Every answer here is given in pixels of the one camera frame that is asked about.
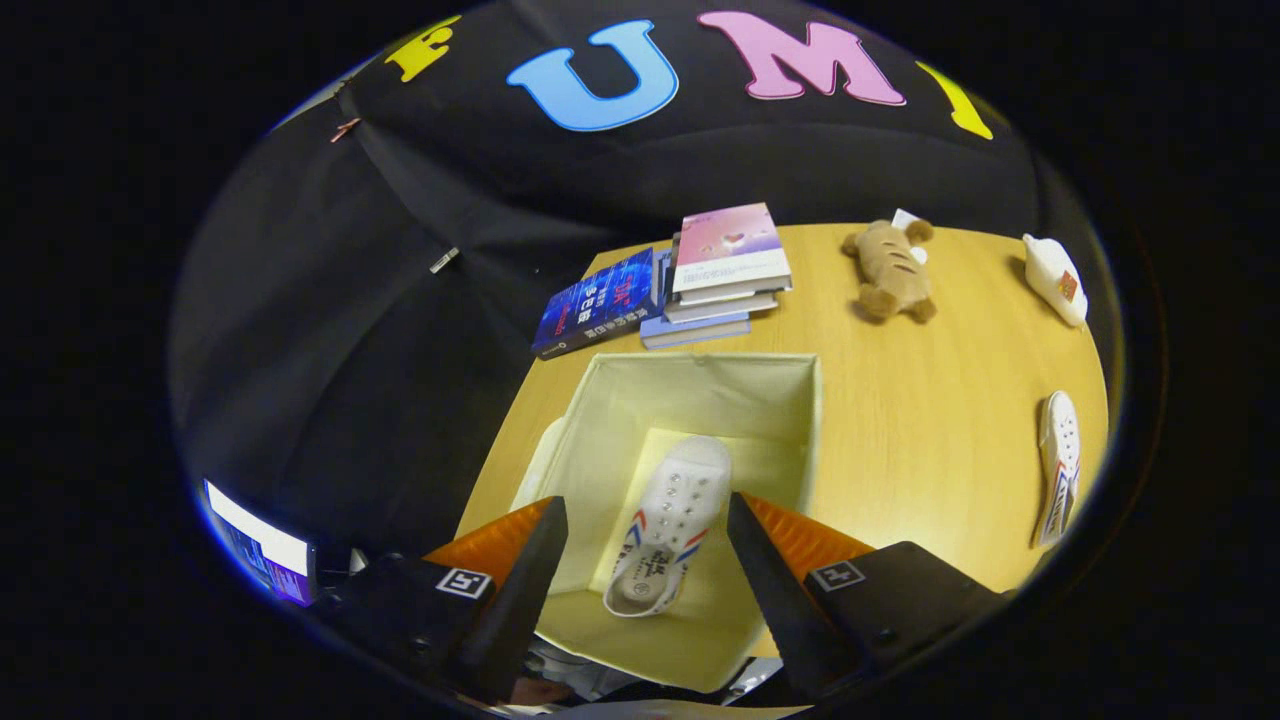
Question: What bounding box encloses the computer monitor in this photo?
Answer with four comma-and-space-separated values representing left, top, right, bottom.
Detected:
203, 478, 319, 607

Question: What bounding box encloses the light blue book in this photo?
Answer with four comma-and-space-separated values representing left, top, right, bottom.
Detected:
640, 312, 751, 351

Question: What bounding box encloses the white book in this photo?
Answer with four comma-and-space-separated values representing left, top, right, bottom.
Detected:
678, 276, 793, 307

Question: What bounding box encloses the green fabric storage box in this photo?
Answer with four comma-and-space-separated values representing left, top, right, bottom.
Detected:
510, 350, 823, 694

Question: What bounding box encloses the dark blue book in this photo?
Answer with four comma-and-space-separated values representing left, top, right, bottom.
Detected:
530, 247, 661, 361

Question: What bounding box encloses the brown plush toy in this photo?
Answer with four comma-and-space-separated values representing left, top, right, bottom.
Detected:
840, 218, 939, 324

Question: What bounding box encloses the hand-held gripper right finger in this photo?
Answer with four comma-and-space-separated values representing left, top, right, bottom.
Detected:
726, 491, 1006, 701

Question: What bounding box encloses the grey book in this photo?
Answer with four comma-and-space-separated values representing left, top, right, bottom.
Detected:
663, 290, 779, 324

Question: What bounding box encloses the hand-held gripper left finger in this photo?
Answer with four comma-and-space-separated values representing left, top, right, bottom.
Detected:
325, 495, 571, 706

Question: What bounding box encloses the white canvas shoe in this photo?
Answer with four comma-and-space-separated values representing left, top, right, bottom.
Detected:
603, 434, 733, 619
1032, 390, 1083, 548

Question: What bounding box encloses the pink cover book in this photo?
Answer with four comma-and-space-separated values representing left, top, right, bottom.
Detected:
672, 203, 793, 296

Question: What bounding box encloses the white pouch with red label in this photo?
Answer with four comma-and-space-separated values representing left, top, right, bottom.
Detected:
1022, 233, 1089, 328

